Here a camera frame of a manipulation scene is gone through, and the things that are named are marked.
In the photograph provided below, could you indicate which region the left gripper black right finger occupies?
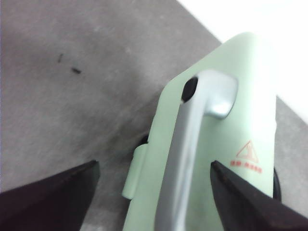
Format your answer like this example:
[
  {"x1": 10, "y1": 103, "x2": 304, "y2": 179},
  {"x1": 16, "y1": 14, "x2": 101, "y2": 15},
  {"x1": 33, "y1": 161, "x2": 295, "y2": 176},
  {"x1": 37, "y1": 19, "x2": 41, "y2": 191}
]
[{"x1": 210, "y1": 161, "x2": 308, "y2": 231}]

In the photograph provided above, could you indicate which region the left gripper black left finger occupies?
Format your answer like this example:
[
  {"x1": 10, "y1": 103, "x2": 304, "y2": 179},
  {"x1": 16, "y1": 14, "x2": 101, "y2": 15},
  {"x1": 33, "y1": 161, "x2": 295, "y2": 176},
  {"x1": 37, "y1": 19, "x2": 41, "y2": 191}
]
[{"x1": 0, "y1": 160, "x2": 100, "y2": 231}]

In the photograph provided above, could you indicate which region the mint green sandwich maker lid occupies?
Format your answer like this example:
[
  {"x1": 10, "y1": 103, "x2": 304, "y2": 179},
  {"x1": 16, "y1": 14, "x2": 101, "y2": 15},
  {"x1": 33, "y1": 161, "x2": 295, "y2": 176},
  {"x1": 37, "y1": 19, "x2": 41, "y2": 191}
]
[{"x1": 122, "y1": 32, "x2": 279, "y2": 231}]

